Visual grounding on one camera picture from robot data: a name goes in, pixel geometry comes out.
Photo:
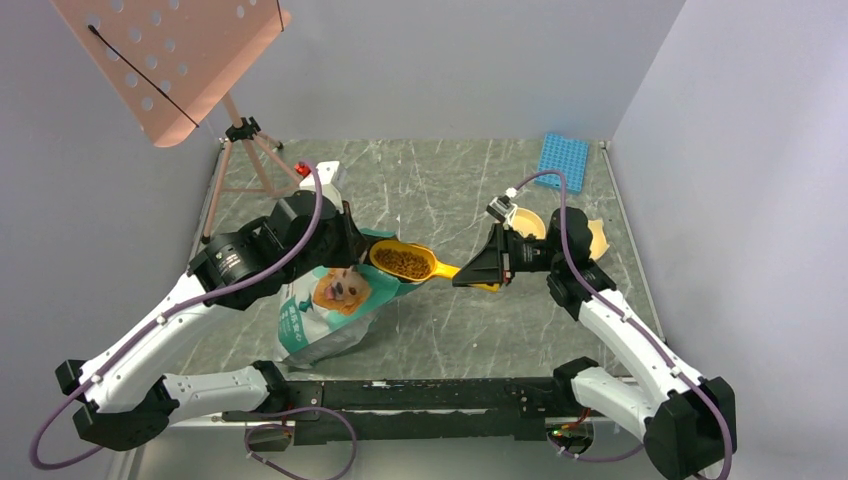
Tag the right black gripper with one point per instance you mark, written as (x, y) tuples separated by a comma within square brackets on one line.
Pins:
[(495, 262)]

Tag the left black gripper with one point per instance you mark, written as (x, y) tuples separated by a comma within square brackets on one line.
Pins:
[(355, 244)]

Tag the green dog food bag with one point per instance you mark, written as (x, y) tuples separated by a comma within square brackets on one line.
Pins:
[(329, 310)]

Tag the orange plastic scoop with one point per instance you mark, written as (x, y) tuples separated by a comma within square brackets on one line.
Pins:
[(411, 262)]

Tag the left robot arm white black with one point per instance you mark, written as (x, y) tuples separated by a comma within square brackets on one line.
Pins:
[(128, 394)]

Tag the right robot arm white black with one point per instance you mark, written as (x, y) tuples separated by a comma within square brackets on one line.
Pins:
[(684, 421)]

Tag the cream pet bowl left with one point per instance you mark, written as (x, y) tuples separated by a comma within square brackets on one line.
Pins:
[(528, 224)]

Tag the cream pet bowl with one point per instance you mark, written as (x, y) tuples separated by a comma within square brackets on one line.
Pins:
[(599, 244), (528, 224)]

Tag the cream pet bowl right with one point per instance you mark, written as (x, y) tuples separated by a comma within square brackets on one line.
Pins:
[(599, 244)]

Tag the blue perforated tray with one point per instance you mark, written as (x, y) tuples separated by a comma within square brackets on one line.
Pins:
[(568, 156)]

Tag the pink perforated music stand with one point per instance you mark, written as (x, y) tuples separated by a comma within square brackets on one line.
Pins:
[(173, 62)]

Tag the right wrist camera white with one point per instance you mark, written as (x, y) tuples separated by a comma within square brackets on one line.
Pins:
[(503, 208)]

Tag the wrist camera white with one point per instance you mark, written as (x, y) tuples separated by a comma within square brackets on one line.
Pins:
[(330, 175), (503, 208)]

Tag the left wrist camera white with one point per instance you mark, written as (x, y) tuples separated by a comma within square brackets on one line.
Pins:
[(330, 175)]

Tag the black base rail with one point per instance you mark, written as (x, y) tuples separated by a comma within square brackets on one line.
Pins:
[(523, 409)]

